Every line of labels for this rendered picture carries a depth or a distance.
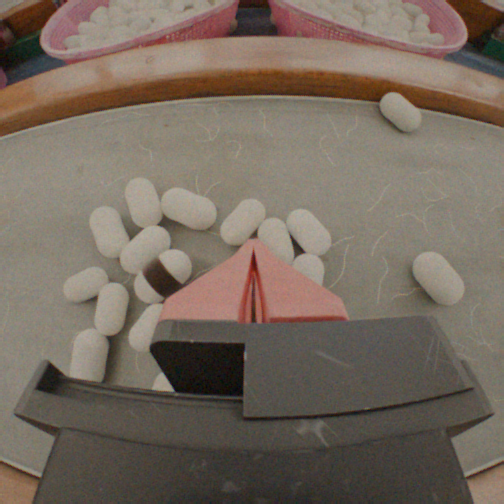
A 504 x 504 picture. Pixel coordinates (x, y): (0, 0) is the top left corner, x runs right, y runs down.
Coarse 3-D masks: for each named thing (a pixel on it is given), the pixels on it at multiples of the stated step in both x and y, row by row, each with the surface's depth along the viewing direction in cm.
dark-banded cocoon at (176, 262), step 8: (160, 256) 13; (168, 256) 13; (176, 256) 13; (184, 256) 13; (168, 264) 12; (176, 264) 12; (184, 264) 13; (176, 272) 12; (184, 272) 13; (136, 280) 12; (144, 280) 12; (184, 280) 13; (136, 288) 12; (144, 288) 12; (144, 296) 12; (152, 296) 12; (160, 296) 12
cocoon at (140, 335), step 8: (160, 304) 13; (144, 312) 12; (152, 312) 12; (160, 312) 12; (144, 320) 12; (152, 320) 12; (136, 328) 12; (144, 328) 12; (152, 328) 12; (136, 336) 12; (144, 336) 12; (136, 344) 12; (144, 344) 12
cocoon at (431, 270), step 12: (432, 252) 13; (420, 264) 13; (432, 264) 12; (444, 264) 12; (420, 276) 13; (432, 276) 12; (444, 276) 12; (456, 276) 12; (432, 288) 12; (444, 288) 12; (456, 288) 12; (444, 300) 12; (456, 300) 12
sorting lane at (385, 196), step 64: (64, 128) 18; (128, 128) 17; (192, 128) 17; (256, 128) 17; (320, 128) 17; (384, 128) 17; (448, 128) 17; (0, 192) 16; (64, 192) 16; (192, 192) 16; (256, 192) 16; (320, 192) 16; (384, 192) 16; (448, 192) 16; (0, 256) 15; (64, 256) 15; (192, 256) 15; (320, 256) 14; (384, 256) 14; (448, 256) 14; (0, 320) 13; (64, 320) 14; (128, 320) 14; (448, 320) 13; (0, 384) 12; (128, 384) 13; (0, 448) 11
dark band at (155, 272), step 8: (152, 264) 12; (160, 264) 12; (144, 272) 12; (152, 272) 12; (160, 272) 12; (168, 272) 12; (152, 280) 12; (160, 280) 12; (168, 280) 12; (176, 280) 12; (152, 288) 12; (160, 288) 12; (168, 288) 12; (176, 288) 13; (168, 296) 13
